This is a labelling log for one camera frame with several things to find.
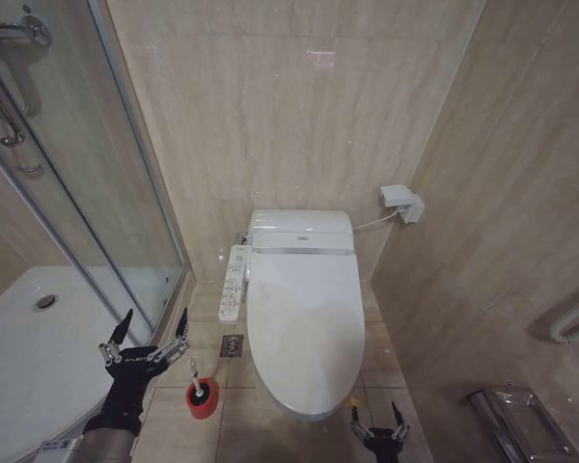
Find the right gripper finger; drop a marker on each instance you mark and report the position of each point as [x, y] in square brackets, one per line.
[401, 422]
[357, 422]

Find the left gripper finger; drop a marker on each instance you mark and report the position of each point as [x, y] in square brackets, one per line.
[182, 328]
[120, 333]

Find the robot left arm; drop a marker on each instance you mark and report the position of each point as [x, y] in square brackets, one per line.
[91, 448]

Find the red toilet brush holder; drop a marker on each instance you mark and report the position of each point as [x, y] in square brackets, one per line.
[203, 402]

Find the white toilet lid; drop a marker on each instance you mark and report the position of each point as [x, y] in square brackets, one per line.
[304, 328]

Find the chrome toilet paper holder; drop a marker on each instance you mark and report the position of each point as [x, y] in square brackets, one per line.
[516, 424]

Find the white toilet body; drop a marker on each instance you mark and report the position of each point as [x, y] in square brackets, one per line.
[299, 231]

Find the square metal floor drain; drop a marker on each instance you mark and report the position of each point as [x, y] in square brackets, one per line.
[232, 346]

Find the white bidet control panel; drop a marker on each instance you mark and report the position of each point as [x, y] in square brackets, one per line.
[232, 284]

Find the round chrome shower drain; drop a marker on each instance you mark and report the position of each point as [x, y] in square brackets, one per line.
[45, 302]

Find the white shower tray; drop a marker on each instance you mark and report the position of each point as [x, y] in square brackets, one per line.
[34, 347]

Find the chrome water valve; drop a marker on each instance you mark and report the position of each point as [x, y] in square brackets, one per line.
[243, 238]

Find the glass shower door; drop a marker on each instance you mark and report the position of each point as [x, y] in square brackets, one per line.
[91, 159]

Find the chrome shower mixer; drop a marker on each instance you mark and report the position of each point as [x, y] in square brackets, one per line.
[24, 29]

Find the white wall grab bar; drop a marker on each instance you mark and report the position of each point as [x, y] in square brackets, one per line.
[571, 323]

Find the white wall socket box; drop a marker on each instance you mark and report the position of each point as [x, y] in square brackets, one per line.
[400, 200]

